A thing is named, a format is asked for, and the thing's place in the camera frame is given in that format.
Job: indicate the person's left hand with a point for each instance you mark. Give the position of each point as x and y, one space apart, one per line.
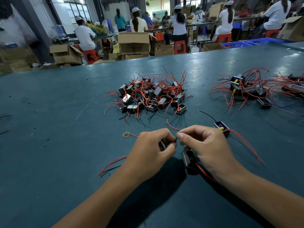
147 156

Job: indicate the person's right hand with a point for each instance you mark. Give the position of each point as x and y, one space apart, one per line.
211 149

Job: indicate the person's left forearm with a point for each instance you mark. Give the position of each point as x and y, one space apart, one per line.
95 206

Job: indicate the person's right forearm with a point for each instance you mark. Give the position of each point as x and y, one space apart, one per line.
268 199

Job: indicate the yellow rubber band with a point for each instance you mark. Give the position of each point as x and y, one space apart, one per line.
124 134

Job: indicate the shallow cardboard box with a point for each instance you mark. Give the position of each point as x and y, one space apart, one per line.
214 46

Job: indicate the blue plastic crate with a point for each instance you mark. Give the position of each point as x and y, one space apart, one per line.
266 41
236 44

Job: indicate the low cardboard box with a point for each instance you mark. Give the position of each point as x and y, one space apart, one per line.
164 49

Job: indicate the large closed cardboard box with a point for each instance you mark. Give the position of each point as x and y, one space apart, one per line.
134 43

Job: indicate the open cardboard box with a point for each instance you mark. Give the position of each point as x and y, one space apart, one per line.
66 53

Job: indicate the tilted cardboard box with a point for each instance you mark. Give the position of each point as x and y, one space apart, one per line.
292 29

